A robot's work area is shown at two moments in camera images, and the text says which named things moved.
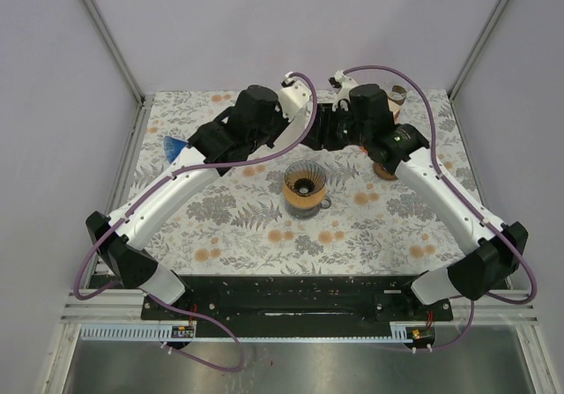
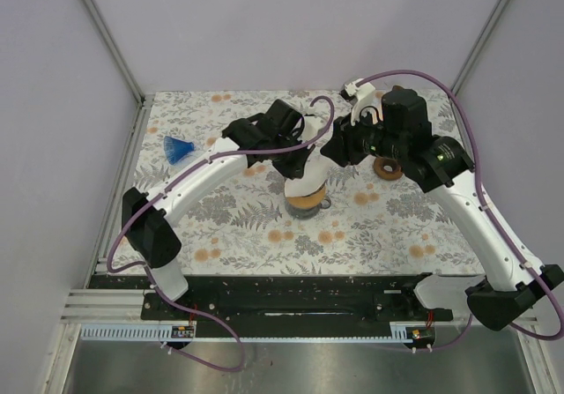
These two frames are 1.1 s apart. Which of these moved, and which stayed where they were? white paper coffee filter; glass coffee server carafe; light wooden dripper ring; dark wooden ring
Moved: white paper coffee filter
Stayed: light wooden dripper ring; dark wooden ring; glass coffee server carafe
